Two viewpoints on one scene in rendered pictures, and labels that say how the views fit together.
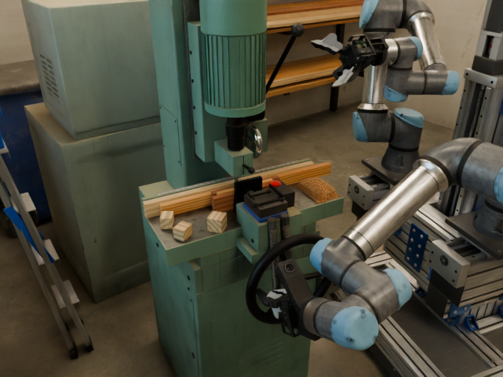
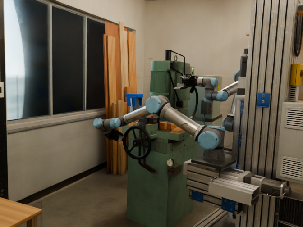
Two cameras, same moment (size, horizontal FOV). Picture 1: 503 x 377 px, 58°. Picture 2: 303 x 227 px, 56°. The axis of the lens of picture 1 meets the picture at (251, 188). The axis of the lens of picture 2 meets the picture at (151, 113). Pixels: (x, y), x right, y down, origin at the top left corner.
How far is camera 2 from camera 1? 2.21 m
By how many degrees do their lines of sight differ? 61
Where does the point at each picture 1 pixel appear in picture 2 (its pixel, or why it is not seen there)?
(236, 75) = (152, 82)
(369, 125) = (225, 121)
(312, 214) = (166, 135)
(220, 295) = (134, 151)
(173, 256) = (123, 129)
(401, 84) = (205, 94)
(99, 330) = not seen: hidden behind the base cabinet
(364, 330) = (96, 121)
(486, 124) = (236, 117)
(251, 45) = (155, 73)
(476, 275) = (191, 172)
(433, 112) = not seen: outside the picture
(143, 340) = not seen: hidden behind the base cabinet
